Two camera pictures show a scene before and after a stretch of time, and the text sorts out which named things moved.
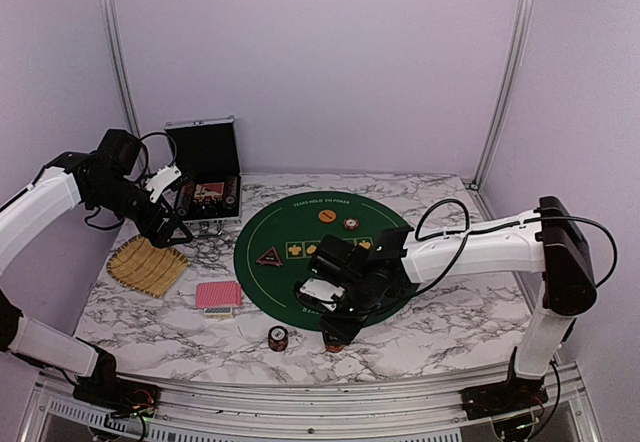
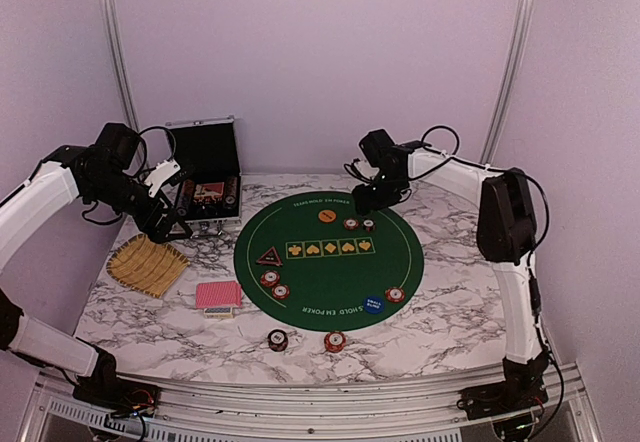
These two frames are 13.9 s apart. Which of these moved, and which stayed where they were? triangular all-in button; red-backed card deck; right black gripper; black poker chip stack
Moved: right black gripper
Stayed: red-backed card deck; black poker chip stack; triangular all-in button
